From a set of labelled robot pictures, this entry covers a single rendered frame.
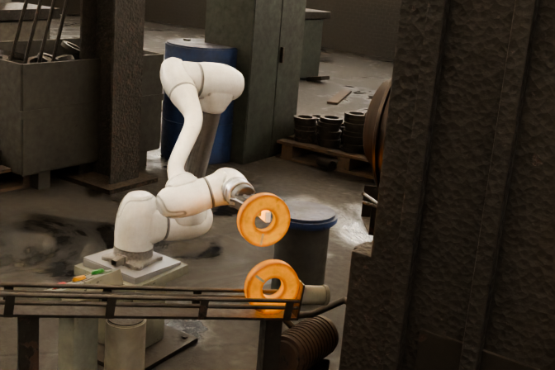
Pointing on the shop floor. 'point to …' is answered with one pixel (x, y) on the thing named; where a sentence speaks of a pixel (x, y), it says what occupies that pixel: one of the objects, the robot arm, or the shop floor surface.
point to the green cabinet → (259, 47)
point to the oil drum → (207, 51)
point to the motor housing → (308, 344)
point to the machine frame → (464, 176)
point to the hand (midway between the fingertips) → (263, 214)
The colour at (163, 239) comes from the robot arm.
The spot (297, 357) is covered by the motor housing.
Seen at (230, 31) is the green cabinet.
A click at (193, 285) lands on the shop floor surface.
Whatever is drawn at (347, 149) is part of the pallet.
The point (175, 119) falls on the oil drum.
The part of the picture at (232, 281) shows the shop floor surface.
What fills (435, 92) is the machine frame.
